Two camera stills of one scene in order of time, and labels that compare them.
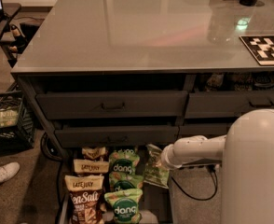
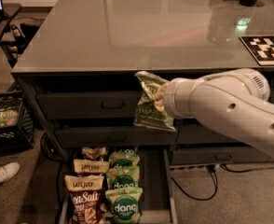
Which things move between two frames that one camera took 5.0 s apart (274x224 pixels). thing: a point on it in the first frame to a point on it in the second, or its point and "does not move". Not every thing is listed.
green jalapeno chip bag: [154, 171] to [147, 114]
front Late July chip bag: [86, 198] does not move
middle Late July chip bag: [87, 165] does not move
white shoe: [2, 174] does not move
